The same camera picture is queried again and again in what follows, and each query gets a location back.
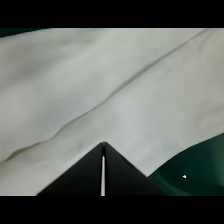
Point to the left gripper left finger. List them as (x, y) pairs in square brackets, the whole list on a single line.
[(83, 180)]

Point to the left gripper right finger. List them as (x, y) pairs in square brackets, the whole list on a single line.
[(125, 180)]

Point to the white shirt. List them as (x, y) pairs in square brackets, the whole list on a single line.
[(100, 86)]

